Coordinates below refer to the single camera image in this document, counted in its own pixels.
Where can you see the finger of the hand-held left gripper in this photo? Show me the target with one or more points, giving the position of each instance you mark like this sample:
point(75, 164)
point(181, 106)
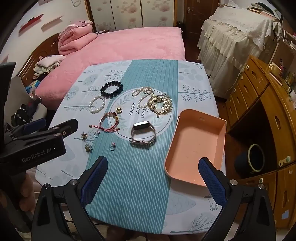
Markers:
point(67, 127)
point(34, 125)

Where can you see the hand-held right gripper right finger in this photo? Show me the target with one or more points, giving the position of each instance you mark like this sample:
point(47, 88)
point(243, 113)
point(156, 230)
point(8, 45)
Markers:
point(212, 183)

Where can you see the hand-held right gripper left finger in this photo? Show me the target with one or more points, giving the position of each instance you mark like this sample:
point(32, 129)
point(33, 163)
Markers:
point(94, 180)

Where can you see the gold earring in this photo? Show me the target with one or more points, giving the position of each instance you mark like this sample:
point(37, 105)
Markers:
point(84, 136)
point(88, 148)

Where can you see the pink plastic box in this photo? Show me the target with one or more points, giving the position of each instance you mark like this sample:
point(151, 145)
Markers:
point(196, 148)

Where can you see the small gold pendant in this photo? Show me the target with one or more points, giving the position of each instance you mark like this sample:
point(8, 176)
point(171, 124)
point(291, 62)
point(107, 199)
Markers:
point(119, 110)

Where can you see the gold rhinestone hair comb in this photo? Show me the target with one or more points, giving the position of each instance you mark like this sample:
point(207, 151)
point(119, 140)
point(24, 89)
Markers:
point(153, 102)

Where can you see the person's left hand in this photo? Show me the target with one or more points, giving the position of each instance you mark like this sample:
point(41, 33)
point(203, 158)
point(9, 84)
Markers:
point(26, 192)

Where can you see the dark blue waste bin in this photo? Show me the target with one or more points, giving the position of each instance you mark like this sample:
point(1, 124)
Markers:
point(241, 163)

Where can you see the pile of clothes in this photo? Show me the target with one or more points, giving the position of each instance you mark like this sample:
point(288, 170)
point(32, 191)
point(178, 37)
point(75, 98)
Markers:
point(46, 66)

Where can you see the wooden headboard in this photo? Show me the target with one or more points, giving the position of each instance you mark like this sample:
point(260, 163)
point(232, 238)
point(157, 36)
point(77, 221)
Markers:
point(34, 55)

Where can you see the folded pink quilt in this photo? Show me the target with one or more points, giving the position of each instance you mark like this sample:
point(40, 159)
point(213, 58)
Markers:
point(74, 37)

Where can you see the wooden desk with drawers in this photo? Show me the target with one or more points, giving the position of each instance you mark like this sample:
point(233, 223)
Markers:
point(272, 111)

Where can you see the pink bed blanket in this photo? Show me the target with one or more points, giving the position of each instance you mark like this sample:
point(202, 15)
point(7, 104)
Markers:
point(138, 44)

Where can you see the floral door wardrobe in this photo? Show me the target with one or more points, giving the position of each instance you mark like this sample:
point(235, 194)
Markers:
point(129, 14)

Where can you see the cream mug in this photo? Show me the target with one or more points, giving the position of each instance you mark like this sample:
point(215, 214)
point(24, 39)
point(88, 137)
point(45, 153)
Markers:
point(273, 68)

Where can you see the white lace furniture cover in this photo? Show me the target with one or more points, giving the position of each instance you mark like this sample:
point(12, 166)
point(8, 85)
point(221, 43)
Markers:
point(231, 39)

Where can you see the small black bin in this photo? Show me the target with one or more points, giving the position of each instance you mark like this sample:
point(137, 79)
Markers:
point(180, 26)

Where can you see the brown wooden door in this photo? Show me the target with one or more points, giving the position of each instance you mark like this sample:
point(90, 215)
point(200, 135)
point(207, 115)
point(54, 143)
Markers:
point(201, 14)

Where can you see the red wall shelf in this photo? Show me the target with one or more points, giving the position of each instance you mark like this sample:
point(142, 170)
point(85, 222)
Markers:
point(30, 23)

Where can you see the white wall shelf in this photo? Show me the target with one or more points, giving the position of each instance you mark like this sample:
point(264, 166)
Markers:
point(52, 22)

